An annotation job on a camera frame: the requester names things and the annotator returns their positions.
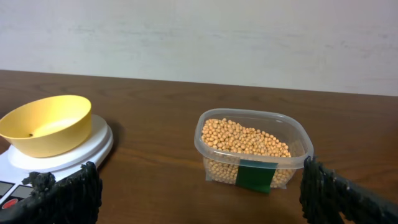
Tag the white digital kitchen scale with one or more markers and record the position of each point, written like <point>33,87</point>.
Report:
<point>16,166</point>

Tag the yellow plastic bowl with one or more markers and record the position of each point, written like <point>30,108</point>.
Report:
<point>49,126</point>

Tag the clear plastic container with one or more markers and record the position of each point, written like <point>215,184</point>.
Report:
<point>283,127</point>

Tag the soybeans pile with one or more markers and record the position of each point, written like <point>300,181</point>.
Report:
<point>229,136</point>

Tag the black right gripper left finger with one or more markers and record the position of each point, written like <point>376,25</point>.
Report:
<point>74,199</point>

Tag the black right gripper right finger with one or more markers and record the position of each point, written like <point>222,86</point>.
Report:
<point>327,197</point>

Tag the green tape label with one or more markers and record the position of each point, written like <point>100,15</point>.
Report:
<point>255,175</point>

